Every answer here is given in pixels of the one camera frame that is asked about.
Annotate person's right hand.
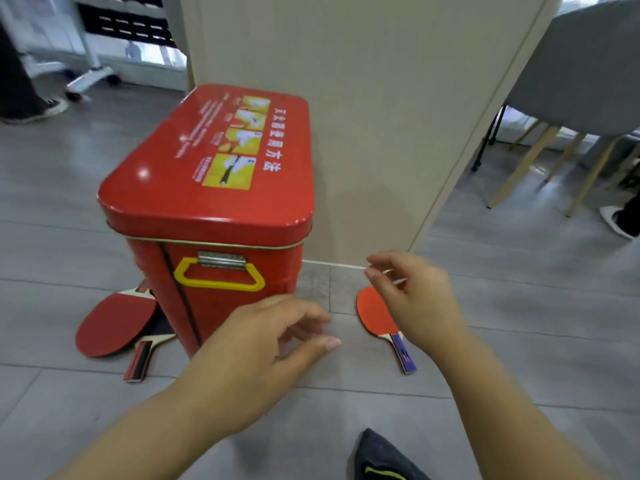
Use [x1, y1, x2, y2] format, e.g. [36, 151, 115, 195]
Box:
[363, 251, 469, 358]

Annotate person's left hand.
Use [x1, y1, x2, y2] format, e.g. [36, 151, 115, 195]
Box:
[172, 294, 343, 435]

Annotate red paddle with purple handle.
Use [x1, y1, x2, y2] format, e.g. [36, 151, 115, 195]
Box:
[355, 286, 418, 375]

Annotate black table tennis paddle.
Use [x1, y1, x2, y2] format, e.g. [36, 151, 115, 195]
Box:
[123, 304, 177, 384]

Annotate red paddle with red-black handle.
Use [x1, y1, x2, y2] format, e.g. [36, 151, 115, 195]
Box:
[75, 279, 159, 359]

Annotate dark grey cleaning cloth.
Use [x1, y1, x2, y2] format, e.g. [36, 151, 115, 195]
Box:
[353, 428, 431, 480]

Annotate red fire extinguisher box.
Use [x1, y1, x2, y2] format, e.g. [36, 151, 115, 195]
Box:
[97, 84, 316, 359]

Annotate person's right forearm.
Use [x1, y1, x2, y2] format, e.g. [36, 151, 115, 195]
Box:
[432, 328, 601, 480]

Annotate white folding table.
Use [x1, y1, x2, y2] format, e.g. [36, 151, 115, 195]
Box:
[65, 0, 189, 103]
[19, 52, 69, 79]

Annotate black camera tripod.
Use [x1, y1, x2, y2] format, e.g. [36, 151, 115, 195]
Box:
[471, 105, 509, 172]

